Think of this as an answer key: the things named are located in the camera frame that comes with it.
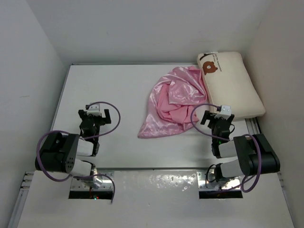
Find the white front cover panel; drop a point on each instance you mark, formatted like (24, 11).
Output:
(154, 199)

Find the left aluminium rail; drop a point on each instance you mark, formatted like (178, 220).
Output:
(21, 199)

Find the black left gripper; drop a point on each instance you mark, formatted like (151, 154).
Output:
(82, 113)

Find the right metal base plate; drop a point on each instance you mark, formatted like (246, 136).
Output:
(206, 184)

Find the cream bear print pillow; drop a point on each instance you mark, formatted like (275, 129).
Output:
(227, 82)

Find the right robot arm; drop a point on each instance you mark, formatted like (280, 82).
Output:
(254, 154)

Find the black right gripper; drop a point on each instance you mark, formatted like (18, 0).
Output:
(217, 118)

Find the pink satin pillowcase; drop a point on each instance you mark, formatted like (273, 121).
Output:
(171, 102)

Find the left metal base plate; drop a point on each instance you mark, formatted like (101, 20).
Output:
(96, 183)

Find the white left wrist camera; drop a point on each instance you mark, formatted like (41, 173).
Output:
(93, 109)

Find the aluminium rail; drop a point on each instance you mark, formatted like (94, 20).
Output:
(21, 199)
(253, 126)

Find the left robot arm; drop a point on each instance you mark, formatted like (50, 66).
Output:
(59, 151)

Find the metal base plate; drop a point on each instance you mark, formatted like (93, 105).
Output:
(96, 183)
(206, 184)

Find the right aluminium rail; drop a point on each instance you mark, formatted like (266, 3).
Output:
(253, 126)

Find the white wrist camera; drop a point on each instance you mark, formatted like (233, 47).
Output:
(93, 109)
(225, 110)

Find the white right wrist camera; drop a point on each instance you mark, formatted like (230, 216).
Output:
(225, 110)

